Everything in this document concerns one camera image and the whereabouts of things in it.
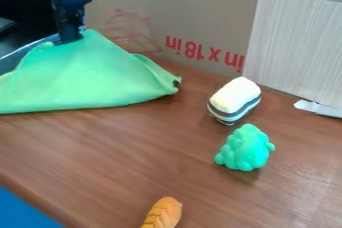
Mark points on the green cloth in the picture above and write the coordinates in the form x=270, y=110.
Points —
x=84, y=75

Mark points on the cardboard box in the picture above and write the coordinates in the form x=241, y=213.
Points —
x=187, y=18

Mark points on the wooden board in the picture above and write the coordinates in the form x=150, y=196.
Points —
x=296, y=47

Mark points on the green toy grapes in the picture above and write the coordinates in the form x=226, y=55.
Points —
x=246, y=148

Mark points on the orange toy bread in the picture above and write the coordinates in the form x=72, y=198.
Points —
x=163, y=213

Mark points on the white paper piece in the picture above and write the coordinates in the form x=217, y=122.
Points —
x=317, y=108

